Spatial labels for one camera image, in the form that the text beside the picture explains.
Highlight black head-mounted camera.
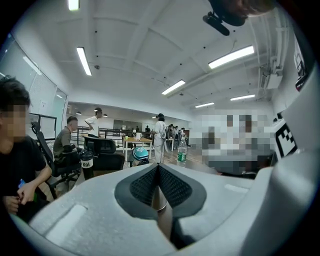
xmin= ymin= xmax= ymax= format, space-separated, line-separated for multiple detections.
xmin=202 ymin=11 xmax=231 ymax=37

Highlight wooden table white legs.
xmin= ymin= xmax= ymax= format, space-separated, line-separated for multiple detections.
xmin=122 ymin=136 xmax=154 ymax=155

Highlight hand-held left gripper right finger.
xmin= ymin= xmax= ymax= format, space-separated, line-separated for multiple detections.
xmin=158 ymin=162 xmax=256 ymax=243

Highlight black office chair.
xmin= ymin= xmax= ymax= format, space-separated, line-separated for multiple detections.
xmin=30 ymin=121 xmax=83 ymax=201
xmin=81 ymin=135 xmax=126 ymax=172

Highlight black framed whiteboard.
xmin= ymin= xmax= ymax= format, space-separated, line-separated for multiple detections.
xmin=29 ymin=112 xmax=57 ymax=141

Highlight black tumbler white label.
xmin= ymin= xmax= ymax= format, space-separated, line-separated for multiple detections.
xmin=80 ymin=149 xmax=96 ymax=181

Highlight person's head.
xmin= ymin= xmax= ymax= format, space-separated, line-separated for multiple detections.
xmin=208 ymin=0 xmax=277 ymax=27

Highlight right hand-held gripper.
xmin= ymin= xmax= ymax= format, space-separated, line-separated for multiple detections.
xmin=246 ymin=63 xmax=320 ymax=256

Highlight clear water bottle green label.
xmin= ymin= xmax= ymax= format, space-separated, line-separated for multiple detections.
xmin=176 ymin=136 xmax=188 ymax=169

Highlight white air conditioner unit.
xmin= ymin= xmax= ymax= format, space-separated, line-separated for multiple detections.
xmin=259 ymin=71 xmax=284 ymax=90

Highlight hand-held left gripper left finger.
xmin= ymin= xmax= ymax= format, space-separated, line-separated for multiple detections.
xmin=28 ymin=162 xmax=180 ymax=256

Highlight teal round lid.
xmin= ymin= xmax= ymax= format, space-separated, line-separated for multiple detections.
xmin=131 ymin=146 xmax=150 ymax=168

